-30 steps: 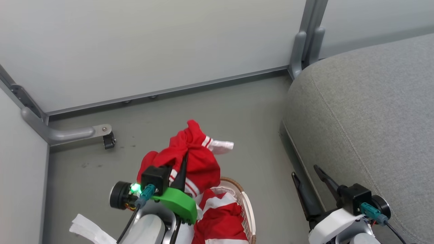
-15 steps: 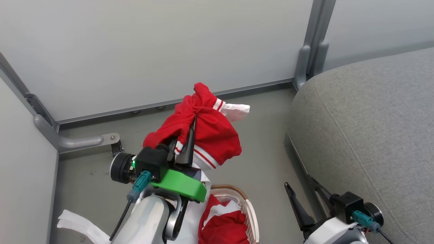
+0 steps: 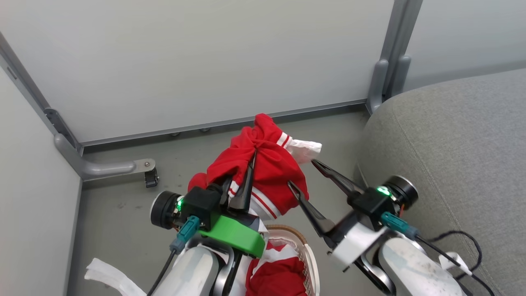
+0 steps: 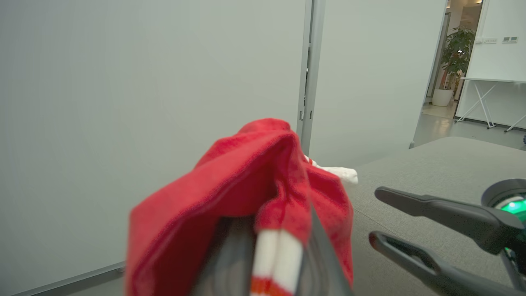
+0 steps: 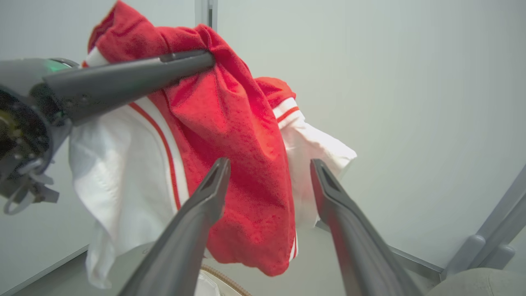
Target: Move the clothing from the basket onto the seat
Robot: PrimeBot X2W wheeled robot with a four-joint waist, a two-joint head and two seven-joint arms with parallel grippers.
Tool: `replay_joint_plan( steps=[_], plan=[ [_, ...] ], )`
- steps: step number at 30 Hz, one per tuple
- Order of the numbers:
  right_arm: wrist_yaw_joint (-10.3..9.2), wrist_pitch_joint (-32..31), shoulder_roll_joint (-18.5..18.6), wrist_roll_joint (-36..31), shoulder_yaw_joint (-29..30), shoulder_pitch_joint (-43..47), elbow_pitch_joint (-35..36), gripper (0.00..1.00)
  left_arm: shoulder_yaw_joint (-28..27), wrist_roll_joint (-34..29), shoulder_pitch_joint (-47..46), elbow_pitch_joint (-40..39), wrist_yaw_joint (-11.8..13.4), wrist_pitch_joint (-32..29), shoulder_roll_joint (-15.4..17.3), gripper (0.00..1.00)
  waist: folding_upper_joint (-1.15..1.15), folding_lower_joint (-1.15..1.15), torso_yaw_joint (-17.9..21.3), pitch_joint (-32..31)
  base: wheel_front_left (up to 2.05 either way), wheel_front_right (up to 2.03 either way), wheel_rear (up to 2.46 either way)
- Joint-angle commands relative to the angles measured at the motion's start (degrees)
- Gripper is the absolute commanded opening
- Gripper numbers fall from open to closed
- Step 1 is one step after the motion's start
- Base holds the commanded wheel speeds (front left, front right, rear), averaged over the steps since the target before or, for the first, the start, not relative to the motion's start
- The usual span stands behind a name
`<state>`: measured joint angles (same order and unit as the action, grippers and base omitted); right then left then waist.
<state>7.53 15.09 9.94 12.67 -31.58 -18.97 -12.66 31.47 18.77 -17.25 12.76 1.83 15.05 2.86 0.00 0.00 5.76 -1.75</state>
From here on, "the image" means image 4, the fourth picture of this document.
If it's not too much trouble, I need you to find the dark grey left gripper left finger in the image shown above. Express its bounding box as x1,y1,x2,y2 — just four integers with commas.
193,216,257,296

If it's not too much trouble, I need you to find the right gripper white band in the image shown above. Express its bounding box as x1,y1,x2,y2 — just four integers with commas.
368,178,526,296

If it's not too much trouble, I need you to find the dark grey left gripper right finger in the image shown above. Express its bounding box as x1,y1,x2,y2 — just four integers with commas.
296,203,354,296

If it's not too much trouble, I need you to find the red and white garment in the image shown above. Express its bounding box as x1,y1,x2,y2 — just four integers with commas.
125,118,359,296

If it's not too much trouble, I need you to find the grey fabric sofa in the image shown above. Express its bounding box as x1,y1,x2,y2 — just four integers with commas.
347,136,526,296

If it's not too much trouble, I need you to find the white plant pot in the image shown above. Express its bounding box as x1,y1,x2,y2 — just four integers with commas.
432,88,454,107

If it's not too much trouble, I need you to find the white folding table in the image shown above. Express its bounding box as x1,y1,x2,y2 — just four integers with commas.
454,77,526,133

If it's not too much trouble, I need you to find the green potted plant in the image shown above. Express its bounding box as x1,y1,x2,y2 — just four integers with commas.
440,27,476,90

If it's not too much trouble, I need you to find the grey partition base rail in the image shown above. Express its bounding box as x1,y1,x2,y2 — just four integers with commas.
12,261,125,296

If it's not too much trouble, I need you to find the grey metal partition frame post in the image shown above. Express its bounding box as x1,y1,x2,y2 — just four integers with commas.
297,0,326,156

